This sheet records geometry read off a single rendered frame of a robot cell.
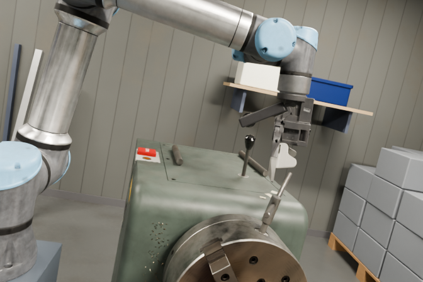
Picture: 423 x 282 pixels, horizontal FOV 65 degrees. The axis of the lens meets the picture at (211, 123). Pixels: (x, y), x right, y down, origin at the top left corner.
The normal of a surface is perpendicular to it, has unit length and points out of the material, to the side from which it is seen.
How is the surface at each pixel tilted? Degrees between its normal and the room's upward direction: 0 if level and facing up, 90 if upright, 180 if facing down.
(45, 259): 0
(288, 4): 90
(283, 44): 90
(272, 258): 90
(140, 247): 90
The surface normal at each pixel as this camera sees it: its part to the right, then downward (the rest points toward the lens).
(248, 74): 0.07, 0.14
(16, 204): 0.79, 0.24
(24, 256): 0.95, -0.07
